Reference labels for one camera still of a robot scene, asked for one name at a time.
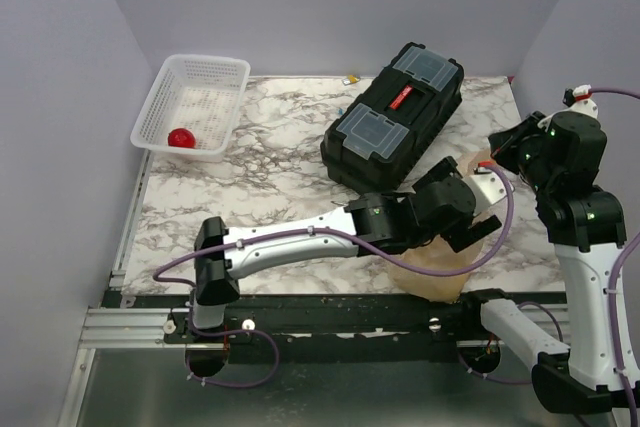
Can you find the small yellow object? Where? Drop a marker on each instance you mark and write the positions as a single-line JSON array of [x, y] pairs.
[[351, 79]]

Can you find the aluminium frame rail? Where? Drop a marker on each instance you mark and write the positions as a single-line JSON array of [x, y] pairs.
[[125, 329]]

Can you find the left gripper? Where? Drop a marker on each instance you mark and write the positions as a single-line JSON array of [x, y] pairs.
[[459, 234]]

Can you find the black base bar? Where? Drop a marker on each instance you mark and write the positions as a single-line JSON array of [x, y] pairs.
[[323, 328]]

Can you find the white plastic basket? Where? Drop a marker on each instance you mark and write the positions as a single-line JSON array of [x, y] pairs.
[[201, 93]]

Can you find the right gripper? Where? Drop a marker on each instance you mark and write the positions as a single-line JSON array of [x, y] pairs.
[[505, 141]]

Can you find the black plastic toolbox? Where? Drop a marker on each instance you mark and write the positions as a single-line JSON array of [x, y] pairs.
[[382, 135]]

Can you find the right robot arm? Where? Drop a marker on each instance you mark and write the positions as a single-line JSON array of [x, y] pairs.
[[559, 157]]

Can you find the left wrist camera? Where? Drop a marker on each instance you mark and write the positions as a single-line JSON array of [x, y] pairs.
[[488, 189]]

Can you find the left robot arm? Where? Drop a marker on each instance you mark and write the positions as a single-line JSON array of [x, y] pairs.
[[374, 221]]

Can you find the red fake fruit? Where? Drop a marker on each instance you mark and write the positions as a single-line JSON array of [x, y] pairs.
[[181, 138]]

